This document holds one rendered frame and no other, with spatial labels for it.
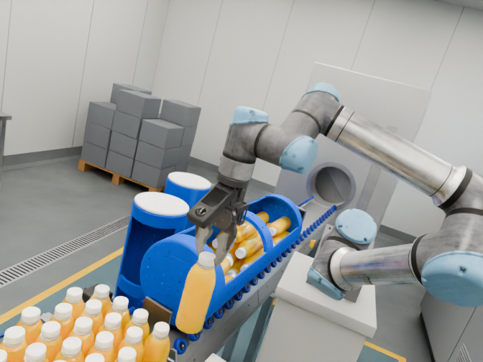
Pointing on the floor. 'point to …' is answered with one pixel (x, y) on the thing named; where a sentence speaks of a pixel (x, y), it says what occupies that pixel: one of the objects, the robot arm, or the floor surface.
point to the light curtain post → (371, 182)
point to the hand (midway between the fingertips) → (207, 258)
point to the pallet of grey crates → (139, 137)
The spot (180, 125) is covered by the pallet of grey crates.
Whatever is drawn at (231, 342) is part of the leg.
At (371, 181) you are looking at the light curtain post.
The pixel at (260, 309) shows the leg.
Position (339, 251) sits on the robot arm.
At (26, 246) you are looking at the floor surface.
